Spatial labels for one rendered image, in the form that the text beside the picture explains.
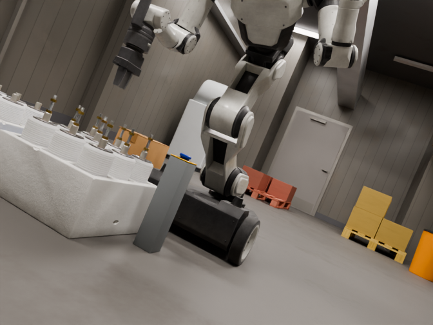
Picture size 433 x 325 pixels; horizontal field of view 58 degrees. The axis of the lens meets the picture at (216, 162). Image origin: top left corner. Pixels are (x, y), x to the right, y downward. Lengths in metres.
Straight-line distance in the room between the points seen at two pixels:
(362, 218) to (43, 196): 5.62
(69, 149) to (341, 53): 0.91
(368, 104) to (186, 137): 4.46
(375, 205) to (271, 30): 5.06
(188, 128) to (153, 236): 5.39
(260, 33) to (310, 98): 7.77
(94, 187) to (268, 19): 0.91
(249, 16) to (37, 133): 0.87
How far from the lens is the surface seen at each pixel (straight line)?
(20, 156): 1.29
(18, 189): 1.28
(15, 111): 1.62
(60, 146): 1.24
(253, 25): 1.63
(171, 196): 1.24
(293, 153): 9.10
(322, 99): 9.35
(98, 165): 1.16
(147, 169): 1.36
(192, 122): 6.59
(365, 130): 9.19
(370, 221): 6.42
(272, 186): 6.64
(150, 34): 1.36
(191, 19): 1.62
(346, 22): 1.38
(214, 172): 1.76
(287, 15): 1.56
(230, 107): 1.59
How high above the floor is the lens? 0.36
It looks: 1 degrees down
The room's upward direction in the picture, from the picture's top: 23 degrees clockwise
